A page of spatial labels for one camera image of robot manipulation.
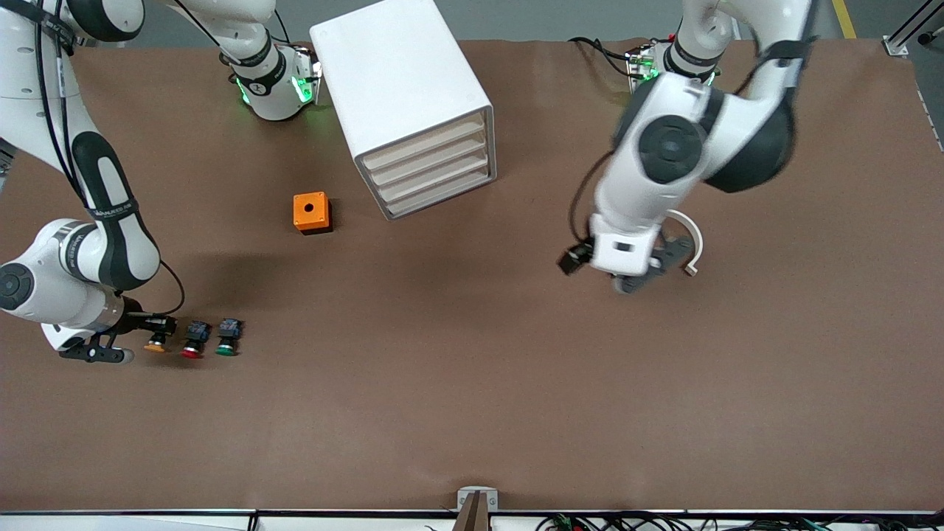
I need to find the white table edge rail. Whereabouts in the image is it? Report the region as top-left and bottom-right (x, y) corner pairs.
(0, 510), (944, 531)

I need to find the orange box with black base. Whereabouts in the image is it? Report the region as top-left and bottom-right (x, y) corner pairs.
(293, 192), (333, 235)

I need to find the black base cable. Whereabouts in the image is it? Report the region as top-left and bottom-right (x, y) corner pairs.
(569, 37), (636, 78)

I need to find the black cable bundle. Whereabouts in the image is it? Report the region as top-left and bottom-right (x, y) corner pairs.
(537, 512), (944, 531)

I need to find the white drawer cabinet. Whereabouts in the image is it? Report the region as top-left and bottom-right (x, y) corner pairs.
(309, 0), (497, 221)

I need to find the white curved plastic bracket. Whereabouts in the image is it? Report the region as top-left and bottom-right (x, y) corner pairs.
(666, 209), (704, 277)

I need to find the green mushroom push button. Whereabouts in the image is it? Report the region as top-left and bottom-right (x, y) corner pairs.
(215, 318), (246, 358)

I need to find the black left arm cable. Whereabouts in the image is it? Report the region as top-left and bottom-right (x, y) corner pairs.
(567, 150), (616, 246)

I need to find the aluminium frame profile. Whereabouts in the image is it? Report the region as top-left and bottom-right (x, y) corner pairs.
(882, 0), (944, 58)

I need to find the white plastic drawer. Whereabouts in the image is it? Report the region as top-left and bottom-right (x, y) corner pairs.
(382, 161), (496, 220)
(360, 111), (490, 173)
(375, 144), (493, 204)
(367, 127), (492, 189)

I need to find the grey metal table bracket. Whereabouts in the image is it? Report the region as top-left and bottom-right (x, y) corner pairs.
(451, 487), (499, 531)

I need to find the red mushroom push button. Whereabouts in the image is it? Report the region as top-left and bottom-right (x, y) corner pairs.
(179, 320), (213, 361)

